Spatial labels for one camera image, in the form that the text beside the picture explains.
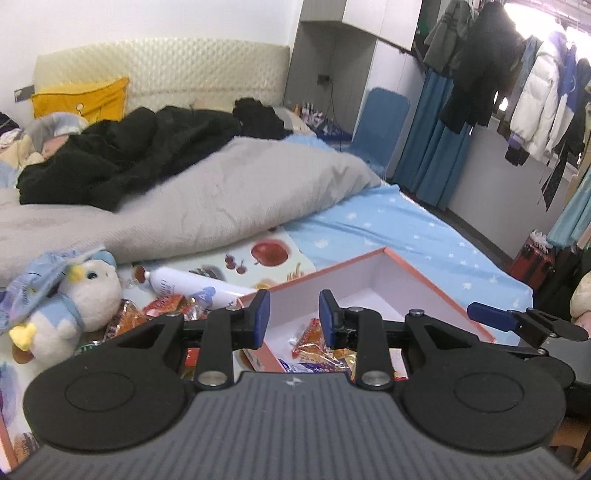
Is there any yellow pillow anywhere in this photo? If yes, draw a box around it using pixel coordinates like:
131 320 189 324
31 77 130 125

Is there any white spray bottle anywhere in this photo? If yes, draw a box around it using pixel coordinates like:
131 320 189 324
144 267 256 310

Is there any orange candy packet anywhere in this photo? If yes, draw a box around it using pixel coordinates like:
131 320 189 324
291 318 325 359

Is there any pile of snack packets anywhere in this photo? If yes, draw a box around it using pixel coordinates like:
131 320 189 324
76 295 211 380

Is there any black hanging coat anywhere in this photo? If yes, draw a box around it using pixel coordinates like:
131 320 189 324
438 2 527 134

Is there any grey blanket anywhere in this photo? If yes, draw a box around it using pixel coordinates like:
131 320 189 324
0 137 383 287

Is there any black clothing heap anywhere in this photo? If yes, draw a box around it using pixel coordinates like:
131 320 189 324
16 98 294 212

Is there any pink cardboard box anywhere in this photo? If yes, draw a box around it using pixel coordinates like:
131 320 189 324
238 247 498 374

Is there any grey hanging jacket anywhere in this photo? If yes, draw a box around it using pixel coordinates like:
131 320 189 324
422 0 476 75

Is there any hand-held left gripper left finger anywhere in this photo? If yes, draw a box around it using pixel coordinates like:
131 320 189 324
104 290 272 391

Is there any row of small bottles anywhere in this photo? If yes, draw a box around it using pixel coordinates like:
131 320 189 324
293 102 325 128

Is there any blue chair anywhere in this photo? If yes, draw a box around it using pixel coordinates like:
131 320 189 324
346 88 411 178

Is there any blue printed plastic bag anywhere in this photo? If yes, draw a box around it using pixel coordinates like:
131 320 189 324
0 249 105 330

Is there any cream quilted headboard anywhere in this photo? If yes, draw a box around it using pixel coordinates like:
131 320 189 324
34 38 291 116

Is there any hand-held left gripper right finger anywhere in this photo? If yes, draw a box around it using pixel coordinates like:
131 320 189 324
320 290 498 391

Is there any teal hanging garment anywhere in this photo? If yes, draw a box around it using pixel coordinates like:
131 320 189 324
547 161 591 250

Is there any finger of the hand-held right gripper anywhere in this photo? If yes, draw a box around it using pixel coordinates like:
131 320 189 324
467 302 590 343

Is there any blue white snack packet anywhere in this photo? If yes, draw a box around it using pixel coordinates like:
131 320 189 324
279 360 326 374

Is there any blue curtain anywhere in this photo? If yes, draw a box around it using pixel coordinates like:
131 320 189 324
392 69 474 210

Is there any pink box lid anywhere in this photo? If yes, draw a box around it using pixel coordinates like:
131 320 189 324
0 406 19 469

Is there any red suitcase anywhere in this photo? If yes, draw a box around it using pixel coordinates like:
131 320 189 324
510 231 557 291

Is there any fruit printed mat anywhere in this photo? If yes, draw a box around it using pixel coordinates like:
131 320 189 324
0 226 317 468

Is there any white puffer jacket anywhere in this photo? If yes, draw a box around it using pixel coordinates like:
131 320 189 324
496 32 580 164

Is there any cartoon printed quilt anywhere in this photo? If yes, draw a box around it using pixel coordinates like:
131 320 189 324
0 112 88 190

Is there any heap of mixed clothes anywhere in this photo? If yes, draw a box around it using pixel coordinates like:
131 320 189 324
0 112 21 148

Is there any white penguin plush toy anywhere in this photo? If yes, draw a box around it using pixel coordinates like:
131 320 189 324
8 258 123 365

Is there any white wall cabinet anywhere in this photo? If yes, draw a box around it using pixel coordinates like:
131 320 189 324
284 0 423 139

